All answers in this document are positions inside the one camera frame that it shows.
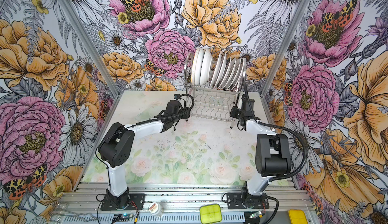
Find left aluminium corner post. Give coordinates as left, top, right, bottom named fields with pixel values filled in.
left=57, top=0, right=121, bottom=99

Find right aluminium corner post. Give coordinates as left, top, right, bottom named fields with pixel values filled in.
left=260, top=0, right=311, bottom=97

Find yellow box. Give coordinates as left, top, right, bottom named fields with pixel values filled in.
left=288, top=209, right=309, bottom=224

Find green circuit board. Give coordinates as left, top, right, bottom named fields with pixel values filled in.
left=112, top=213, right=137, bottom=223

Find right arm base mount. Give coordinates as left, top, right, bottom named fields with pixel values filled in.
left=222, top=188, right=269, bottom=210

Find red floral pattern plate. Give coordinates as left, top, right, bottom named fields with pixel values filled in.
left=216, top=55, right=228, bottom=88

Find yellow rim dotted plate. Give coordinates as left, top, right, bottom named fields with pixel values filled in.
left=191, top=49, right=206, bottom=86

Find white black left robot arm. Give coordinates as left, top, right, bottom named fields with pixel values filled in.
left=98, top=95, right=194, bottom=197

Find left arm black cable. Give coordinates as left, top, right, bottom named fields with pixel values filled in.
left=95, top=93, right=195, bottom=170

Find round tape roll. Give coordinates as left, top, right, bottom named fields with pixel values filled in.
left=148, top=202, right=164, bottom=217

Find white rear plate stack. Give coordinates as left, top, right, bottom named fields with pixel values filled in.
left=224, top=58, right=246, bottom=90

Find silver wire dish rack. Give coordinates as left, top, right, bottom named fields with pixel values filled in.
left=184, top=52, right=247, bottom=128

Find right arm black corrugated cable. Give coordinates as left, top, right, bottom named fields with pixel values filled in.
left=242, top=82, right=309, bottom=182

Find green square box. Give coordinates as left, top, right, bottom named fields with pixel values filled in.
left=200, top=204, right=223, bottom=224

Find black geometric pattern plate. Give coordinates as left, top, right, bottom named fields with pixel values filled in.
left=200, top=49, right=213, bottom=85

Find aluminium corner post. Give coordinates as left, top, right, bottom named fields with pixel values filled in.
left=57, top=0, right=121, bottom=99
left=260, top=0, right=311, bottom=97

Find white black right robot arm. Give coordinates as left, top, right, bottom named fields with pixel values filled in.
left=230, top=93, right=292, bottom=197

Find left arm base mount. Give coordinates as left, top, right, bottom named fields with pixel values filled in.
left=101, top=190, right=146, bottom=211

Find black striped rim plate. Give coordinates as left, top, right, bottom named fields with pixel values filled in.
left=210, top=52, right=223, bottom=88

